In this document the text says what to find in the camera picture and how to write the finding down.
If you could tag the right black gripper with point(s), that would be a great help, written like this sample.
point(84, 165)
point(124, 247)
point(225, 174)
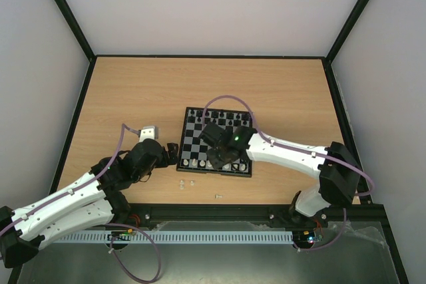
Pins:
point(219, 152)

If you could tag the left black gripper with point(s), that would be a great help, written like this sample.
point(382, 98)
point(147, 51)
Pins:
point(173, 155)

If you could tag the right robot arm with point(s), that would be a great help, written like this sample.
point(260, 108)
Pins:
point(333, 167)

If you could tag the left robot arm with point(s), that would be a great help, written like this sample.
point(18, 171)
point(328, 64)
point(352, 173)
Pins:
point(94, 199)

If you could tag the black white chessboard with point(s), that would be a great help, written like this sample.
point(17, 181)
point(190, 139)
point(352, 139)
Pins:
point(192, 147)

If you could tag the light blue cable duct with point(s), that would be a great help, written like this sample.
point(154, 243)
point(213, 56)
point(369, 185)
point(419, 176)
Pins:
point(180, 237)

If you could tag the black aluminium frame rail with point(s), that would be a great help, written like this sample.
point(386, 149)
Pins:
point(275, 216)

